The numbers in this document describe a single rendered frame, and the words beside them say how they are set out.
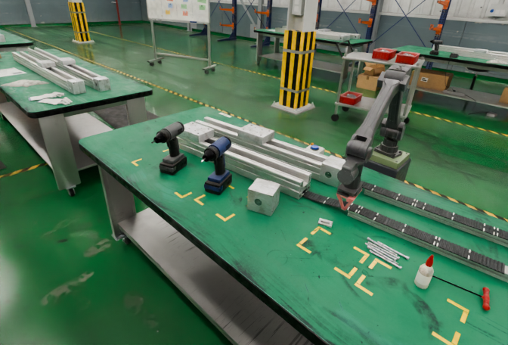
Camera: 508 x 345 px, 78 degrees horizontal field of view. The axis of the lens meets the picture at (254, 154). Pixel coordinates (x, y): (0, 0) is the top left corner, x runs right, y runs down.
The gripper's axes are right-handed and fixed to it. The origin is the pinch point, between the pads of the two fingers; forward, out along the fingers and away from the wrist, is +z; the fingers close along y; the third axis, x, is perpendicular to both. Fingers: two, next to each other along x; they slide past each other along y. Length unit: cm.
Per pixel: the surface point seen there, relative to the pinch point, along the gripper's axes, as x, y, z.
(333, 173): -12.1, -14.1, -3.3
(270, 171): -33.1, 4.9, -4.8
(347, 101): -107, -295, 48
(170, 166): -73, 25, -1
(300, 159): -28.9, -14.1, -4.6
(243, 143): -62, -14, -2
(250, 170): -43.5, 4.9, -1.2
